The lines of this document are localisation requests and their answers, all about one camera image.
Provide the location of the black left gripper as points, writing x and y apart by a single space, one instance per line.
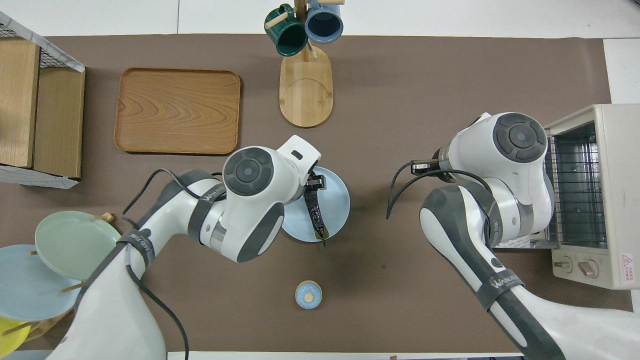
316 182

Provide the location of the light blue plate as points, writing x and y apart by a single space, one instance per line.
335 200

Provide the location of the dark purple eggplant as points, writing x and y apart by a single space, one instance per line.
316 215

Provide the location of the beige toaster oven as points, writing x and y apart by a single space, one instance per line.
615 175

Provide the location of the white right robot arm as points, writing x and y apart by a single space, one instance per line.
517 137

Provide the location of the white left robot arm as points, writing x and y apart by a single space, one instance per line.
250 175

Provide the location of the wooden mug tree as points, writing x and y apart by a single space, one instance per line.
306 90

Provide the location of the brown table mat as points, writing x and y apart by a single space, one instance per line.
400 100

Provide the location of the dark green mug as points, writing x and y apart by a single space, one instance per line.
287 35

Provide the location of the blue mug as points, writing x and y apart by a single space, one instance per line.
324 25

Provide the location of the wooden serving tray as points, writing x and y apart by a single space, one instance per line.
175 110

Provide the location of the pale green racked plate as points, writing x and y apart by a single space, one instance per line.
75 245

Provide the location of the pale blue racked plate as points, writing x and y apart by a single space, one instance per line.
30 285

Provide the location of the wooden plate rack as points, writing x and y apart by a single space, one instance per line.
45 325

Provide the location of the yellow racked plate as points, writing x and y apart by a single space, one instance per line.
10 335

